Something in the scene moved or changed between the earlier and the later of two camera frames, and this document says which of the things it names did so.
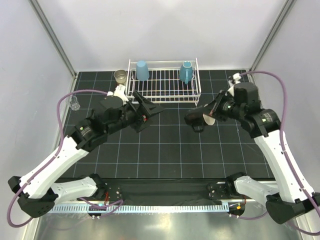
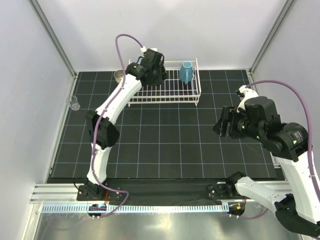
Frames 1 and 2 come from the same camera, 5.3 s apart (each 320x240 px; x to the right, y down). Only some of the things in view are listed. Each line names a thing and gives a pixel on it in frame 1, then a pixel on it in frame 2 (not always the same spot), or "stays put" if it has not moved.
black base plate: [168, 190] stays put
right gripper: [213, 109] → [229, 113]
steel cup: [120, 75] stays put
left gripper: [150, 108] → [159, 80]
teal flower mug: [186, 72] stays put
